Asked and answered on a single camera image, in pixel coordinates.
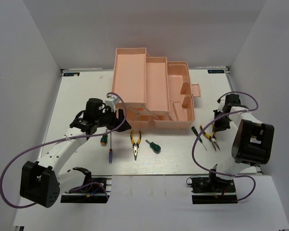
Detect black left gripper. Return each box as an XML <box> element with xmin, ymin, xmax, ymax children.
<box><xmin>95</xmin><ymin>107</ymin><xmax>132</xmax><ymax>132</ymax></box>

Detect small yellow pliers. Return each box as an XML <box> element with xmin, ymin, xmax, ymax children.
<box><xmin>199</xmin><ymin>125</ymin><xmax>221</xmax><ymax>151</ymax></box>

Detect black green precision screwdriver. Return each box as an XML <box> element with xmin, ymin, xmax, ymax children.
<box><xmin>191</xmin><ymin>126</ymin><xmax>207</xmax><ymax>151</ymax></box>

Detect pink plastic toolbox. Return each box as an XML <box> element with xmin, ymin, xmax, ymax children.
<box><xmin>112</xmin><ymin>48</ymin><xmax>201</xmax><ymax>129</ymax></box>

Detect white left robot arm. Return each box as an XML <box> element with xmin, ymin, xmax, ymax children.
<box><xmin>20</xmin><ymin>92</ymin><xmax>131</xmax><ymax>208</ymax></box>

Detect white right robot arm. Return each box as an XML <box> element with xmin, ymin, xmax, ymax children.
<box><xmin>208</xmin><ymin>93</ymin><xmax>275</xmax><ymax>192</ymax></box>

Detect large yellow needle-nose pliers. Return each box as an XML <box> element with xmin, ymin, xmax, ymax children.
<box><xmin>130</xmin><ymin>130</ymin><xmax>142</xmax><ymax>161</ymax></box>

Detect green stubby screwdriver orange cap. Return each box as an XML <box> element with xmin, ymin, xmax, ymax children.
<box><xmin>100</xmin><ymin>129</ymin><xmax>108</xmax><ymax>146</ymax></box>

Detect blue handled thin screwdriver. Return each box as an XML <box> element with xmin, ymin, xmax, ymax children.
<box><xmin>108</xmin><ymin>133</ymin><xmax>113</xmax><ymax>164</ymax></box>

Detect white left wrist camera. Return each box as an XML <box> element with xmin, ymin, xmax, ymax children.
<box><xmin>105</xmin><ymin>95</ymin><xmax>120</xmax><ymax>112</ymax></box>

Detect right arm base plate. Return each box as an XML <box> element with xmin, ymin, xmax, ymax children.
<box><xmin>186</xmin><ymin>176</ymin><xmax>238</xmax><ymax>205</ymax></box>

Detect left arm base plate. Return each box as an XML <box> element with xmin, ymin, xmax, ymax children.
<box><xmin>60</xmin><ymin>176</ymin><xmax>112</xmax><ymax>204</ymax></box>

